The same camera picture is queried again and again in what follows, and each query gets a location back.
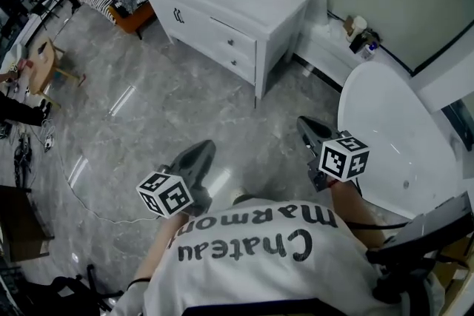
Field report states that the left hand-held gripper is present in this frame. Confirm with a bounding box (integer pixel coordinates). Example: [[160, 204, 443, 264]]
[[136, 139, 217, 219]]

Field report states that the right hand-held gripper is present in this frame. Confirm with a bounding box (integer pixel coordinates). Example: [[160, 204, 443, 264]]
[[297, 116, 371, 192]]

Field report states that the white cabinet drawer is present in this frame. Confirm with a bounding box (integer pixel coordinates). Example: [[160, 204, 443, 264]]
[[218, 44, 257, 86], [209, 16, 258, 62]]

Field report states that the person's left forearm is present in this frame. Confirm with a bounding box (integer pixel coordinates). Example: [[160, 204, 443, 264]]
[[127, 212, 190, 289]]

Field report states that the person's right forearm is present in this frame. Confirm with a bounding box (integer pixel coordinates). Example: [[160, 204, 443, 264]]
[[327, 179, 388, 252]]

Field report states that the white bathtub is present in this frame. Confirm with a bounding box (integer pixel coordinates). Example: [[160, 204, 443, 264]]
[[336, 61, 462, 221]]

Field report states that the white low ledge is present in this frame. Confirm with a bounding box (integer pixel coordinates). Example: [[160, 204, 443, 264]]
[[294, 20, 371, 90]]

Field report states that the white bottle blue label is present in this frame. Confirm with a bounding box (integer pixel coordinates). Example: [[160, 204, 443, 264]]
[[360, 41, 379, 61]]

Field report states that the black box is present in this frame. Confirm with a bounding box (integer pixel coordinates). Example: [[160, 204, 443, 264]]
[[349, 29, 381, 56]]

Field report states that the small brown box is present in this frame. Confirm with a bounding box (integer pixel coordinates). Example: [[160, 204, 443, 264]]
[[342, 14, 358, 35]]

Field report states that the white paper cup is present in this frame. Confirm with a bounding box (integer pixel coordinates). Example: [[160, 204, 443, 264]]
[[351, 15, 369, 38]]

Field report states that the white vanity cabinet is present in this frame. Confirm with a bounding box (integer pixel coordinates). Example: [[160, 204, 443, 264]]
[[133, 0, 327, 110]]

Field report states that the white cabinet door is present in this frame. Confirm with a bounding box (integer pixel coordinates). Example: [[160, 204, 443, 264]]
[[153, 0, 218, 49]]

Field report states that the white printed t-shirt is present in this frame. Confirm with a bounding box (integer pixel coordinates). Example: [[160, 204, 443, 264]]
[[110, 195, 445, 316]]

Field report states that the black chest-mounted device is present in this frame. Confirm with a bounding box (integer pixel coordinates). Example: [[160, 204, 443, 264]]
[[366, 191, 474, 304]]

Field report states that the zigzag patterned cushion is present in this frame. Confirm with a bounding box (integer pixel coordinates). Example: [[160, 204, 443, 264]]
[[110, 0, 150, 18]]

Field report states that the black office chair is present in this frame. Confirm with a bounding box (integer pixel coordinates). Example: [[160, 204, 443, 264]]
[[47, 264, 127, 316]]

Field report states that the brown wooden cabinet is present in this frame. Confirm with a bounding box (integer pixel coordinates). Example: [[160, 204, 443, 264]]
[[0, 184, 56, 263]]

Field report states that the wooden side table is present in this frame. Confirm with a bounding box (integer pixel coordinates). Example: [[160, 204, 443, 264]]
[[27, 36, 88, 109]]

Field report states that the striped blanket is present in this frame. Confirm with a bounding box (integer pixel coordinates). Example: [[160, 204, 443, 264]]
[[79, 0, 121, 24]]

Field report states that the cardboard box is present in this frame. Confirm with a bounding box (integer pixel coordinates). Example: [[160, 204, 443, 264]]
[[431, 232, 474, 295]]

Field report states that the white low cabinet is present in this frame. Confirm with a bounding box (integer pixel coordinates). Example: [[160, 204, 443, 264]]
[[0, 13, 44, 64]]

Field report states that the white floor cable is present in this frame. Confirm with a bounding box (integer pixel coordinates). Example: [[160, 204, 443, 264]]
[[55, 144, 158, 225]]

